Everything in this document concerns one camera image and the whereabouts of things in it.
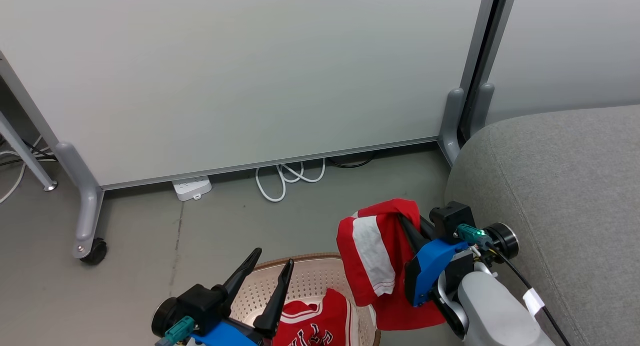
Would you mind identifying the white power strip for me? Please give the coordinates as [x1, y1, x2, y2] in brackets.
[172, 175, 213, 202]

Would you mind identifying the thin white cable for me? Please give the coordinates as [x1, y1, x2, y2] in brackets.
[0, 135, 56, 205]

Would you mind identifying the grey fabric sofa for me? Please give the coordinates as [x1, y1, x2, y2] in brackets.
[444, 105, 640, 346]

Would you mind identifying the black caster wheel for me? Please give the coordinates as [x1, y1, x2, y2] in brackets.
[80, 238, 108, 266]

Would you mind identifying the black labelled arm cable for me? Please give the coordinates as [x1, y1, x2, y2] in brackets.
[479, 245, 572, 346]

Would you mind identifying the looped white power cable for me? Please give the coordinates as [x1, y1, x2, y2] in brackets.
[255, 159, 327, 203]

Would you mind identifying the teal right cable connector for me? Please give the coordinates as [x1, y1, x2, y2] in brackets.
[456, 224, 493, 251]

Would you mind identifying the teal left cable connector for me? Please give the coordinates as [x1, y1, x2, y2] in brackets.
[155, 316, 196, 346]

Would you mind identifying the red printed jersey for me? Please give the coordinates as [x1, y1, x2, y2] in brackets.
[272, 288, 352, 346]

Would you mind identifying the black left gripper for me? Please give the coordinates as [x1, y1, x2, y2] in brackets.
[151, 248, 295, 338]

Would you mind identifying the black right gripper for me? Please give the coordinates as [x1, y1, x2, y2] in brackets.
[397, 201, 520, 260]

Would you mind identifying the red and white shirt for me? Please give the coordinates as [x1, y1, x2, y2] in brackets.
[336, 199, 448, 332]

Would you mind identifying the grey metal table leg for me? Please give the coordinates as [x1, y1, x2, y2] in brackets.
[0, 111, 59, 192]

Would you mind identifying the cream perforated laundry basket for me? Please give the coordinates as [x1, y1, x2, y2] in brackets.
[227, 253, 382, 346]

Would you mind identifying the grey aluminium partition post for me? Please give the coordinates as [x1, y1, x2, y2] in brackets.
[459, 0, 519, 137]

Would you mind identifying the black floor cable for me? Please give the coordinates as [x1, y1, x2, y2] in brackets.
[327, 151, 379, 169]

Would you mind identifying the teal cable connector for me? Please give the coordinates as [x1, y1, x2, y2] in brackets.
[155, 316, 196, 346]
[456, 224, 493, 251]

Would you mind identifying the thin black cable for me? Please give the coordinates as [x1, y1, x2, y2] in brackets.
[0, 140, 57, 168]

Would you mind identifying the narrow white partition panel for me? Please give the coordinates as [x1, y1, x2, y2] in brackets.
[487, 0, 640, 125]

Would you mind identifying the grey partition foot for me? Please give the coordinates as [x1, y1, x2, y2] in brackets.
[470, 82, 496, 137]
[55, 141, 106, 261]
[438, 88, 466, 165]

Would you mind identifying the large white partition panel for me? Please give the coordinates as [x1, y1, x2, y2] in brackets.
[0, 0, 486, 191]

